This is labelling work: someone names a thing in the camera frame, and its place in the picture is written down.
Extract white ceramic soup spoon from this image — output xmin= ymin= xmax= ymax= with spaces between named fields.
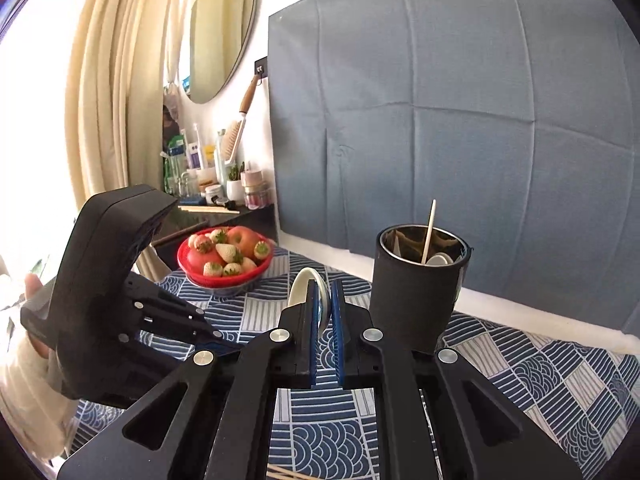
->
xmin=287 ymin=267 xmax=332 ymax=334

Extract red plastic basket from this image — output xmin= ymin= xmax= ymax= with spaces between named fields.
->
xmin=177 ymin=227 xmax=275 ymax=289

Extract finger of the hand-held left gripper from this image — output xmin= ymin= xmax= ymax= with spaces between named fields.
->
xmin=122 ymin=314 xmax=247 ymax=362
xmin=127 ymin=274 xmax=207 ymax=323

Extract steel bowl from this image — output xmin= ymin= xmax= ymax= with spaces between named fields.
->
xmin=192 ymin=272 xmax=262 ymax=297

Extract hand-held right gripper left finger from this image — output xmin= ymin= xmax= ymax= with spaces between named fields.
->
xmin=57 ymin=280 xmax=326 ymax=480

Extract person's left forearm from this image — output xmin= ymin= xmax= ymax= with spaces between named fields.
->
xmin=0 ymin=331 xmax=77 ymax=462

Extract wooden comb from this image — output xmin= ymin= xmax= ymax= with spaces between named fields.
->
xmin=178 ymin=203 xmax=241 ymax=215

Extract red apple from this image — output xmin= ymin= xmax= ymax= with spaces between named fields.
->
xmin=227 ymin=226 xmax=261 ymax=259

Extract black cylindrical utensil holder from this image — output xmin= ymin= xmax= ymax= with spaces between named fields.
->
xmin=368 ymin=223 xmax=474 ymax=357

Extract pink glass jars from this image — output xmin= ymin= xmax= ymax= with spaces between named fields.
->
xmin=240 ymin=168 xmax=274 ymax=209

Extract tall white bottle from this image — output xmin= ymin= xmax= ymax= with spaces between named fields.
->
xmin=214 ymin=129 xmax=229 ymax=187

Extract person's left hand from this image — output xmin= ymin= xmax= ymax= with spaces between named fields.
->
xmin=22 ymin=271 xmax=52 ymax=309

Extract pile of strawberries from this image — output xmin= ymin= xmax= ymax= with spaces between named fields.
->
xmin=188 ymin=227 xmax=274 ymax=277

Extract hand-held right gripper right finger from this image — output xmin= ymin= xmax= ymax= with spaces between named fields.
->
xmin=330 ymin=280 xmax=583 ymax=480

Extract white potted succulent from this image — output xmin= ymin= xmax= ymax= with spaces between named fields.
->
xmin=225 ymin=161 xmax=246 ymax=201

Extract blue patterned tablecloth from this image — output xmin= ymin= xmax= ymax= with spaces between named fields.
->
xmin=70 ymin=246 xmax=640 ymax=480

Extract wooden-handled hairbrush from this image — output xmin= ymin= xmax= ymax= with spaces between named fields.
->
xmin=221 ymin=75 xmax=262 ymax=164

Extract green packet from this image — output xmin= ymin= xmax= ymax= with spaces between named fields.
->
xmin=164 ymin=135 xmax=187 ymax=197

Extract grey-blue backdrop cloth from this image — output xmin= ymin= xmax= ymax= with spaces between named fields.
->
xmin=267 ymin=0 xmax=640 ymax=335

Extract small red fruit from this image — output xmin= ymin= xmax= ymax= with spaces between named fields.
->
xmin=191 ymin=247 xmax=224 ymax=272

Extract cream curtain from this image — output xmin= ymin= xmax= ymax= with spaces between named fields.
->
xmin=64 ymin=0 xmax=184 ymax=282

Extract round wall mirror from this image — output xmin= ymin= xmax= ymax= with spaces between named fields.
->
xmin=179 ymin=0 xmax=261 ymax=105

